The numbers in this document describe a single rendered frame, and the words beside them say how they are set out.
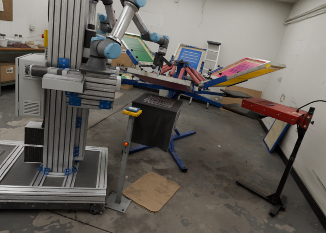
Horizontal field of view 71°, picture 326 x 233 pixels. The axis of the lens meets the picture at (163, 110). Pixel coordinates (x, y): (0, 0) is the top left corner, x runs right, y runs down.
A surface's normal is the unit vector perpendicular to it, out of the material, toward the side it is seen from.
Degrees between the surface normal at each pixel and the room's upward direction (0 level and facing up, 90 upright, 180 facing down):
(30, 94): 90
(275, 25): 90
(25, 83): 90
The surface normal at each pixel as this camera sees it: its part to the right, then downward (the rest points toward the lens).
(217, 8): -0.22, 0.25
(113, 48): 0.66, 0.45
